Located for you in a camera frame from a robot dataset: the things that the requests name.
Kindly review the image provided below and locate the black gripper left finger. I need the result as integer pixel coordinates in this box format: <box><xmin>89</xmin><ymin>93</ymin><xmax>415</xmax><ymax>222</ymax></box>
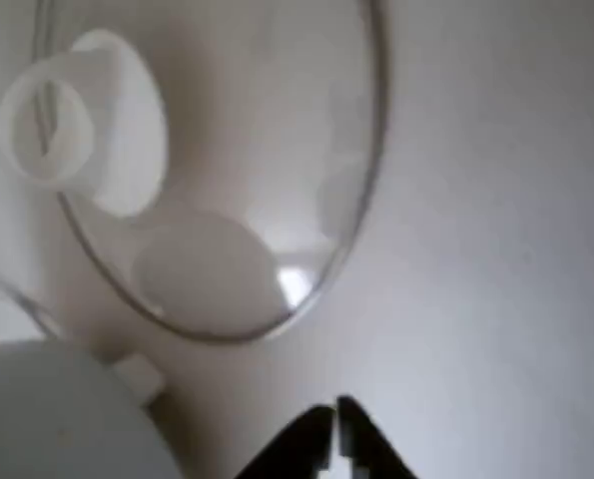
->
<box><xmin>236</xmin><ymin>404</ymin><xmax>335</xmax><ymax>479</ymax></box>

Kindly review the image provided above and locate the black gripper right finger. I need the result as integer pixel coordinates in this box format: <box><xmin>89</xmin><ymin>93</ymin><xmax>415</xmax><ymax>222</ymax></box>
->
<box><xmin>334</xmin><ymin>395</ymin><xmax>419</xmax><ymax>479</ymax></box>

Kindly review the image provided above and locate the grey round container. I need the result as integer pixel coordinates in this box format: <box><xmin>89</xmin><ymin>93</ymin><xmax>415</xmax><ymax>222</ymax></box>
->
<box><xmin>0</xmin><ymin>338</ymin><xmax>189</xmax><ymax>479</ymax></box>

